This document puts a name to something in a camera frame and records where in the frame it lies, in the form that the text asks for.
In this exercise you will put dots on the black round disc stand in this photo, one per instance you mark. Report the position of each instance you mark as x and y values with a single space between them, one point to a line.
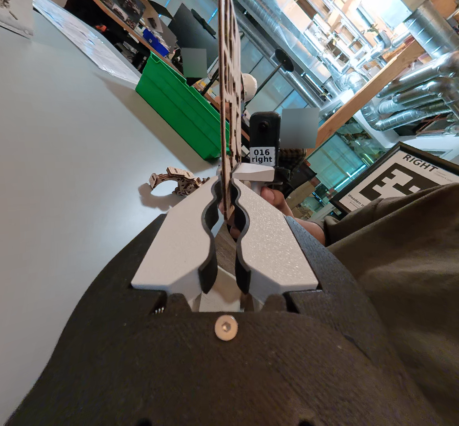
284 60

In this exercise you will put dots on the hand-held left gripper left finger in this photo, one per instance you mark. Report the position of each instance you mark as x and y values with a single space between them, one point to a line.
172 246

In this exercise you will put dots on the person's brown sweater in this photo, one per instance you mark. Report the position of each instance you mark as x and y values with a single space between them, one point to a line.
412 271

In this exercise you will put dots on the black monitor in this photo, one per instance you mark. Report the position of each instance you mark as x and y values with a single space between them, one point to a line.
193 28

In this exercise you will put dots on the printed paper sheet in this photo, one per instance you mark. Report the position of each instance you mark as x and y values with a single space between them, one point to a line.
82 38

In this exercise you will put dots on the person's right hand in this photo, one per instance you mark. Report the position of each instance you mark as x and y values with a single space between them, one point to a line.
274 198

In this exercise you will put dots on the black framed marker sign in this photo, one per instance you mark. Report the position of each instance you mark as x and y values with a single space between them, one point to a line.
394 182

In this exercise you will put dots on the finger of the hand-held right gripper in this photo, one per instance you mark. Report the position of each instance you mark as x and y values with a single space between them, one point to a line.
254 173

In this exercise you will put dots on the wooden ceiling beam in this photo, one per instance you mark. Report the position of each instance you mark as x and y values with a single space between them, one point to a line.
376 85

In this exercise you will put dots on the small blue bin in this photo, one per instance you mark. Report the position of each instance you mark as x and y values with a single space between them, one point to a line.
155 40

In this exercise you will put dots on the laser-cut wooden puzzle sheet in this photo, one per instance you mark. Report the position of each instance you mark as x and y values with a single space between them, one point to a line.
226 182

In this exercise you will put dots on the person's right forearm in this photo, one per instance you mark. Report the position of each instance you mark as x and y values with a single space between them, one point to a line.
310 230

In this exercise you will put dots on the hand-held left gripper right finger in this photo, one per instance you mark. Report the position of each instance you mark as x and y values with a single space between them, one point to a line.
276 250

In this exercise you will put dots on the bundle of silver ducts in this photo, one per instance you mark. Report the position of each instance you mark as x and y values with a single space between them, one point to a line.
412 103

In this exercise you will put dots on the green storage bin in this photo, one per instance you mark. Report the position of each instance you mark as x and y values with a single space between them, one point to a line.
168 89

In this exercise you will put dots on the assembled wooden model part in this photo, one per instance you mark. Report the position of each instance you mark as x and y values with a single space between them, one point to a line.
179 176

